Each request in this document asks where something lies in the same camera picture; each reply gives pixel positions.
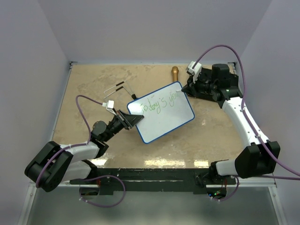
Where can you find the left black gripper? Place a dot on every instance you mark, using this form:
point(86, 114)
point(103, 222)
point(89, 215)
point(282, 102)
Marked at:
point(128, 121)

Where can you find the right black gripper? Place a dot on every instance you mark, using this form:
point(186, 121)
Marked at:
point(189, 87)

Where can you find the blue framed whiteboard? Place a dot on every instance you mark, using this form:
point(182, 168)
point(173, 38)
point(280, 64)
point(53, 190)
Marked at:
point(164, 110)

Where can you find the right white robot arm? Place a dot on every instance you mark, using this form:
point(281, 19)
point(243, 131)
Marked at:
point(259, 153)

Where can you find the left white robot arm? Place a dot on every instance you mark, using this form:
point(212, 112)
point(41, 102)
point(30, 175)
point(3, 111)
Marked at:
point(56, 163)

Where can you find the gold microphone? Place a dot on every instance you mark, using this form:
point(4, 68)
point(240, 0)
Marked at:
point(175, 73)

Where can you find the black hard case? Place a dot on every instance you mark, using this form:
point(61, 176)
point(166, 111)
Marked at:
point(218, 77)

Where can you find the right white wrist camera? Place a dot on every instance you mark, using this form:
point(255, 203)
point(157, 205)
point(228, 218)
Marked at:
point(194, 69)

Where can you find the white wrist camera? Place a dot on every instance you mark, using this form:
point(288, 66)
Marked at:
point(109, 106)
point(194, 69)

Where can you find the wire whiteboard stand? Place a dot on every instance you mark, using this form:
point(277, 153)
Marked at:
point(123, 85)

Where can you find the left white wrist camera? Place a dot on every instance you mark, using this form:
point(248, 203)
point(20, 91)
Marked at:
point(109, 106)

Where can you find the black base frame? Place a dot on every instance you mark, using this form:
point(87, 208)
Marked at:
point(192, 180)

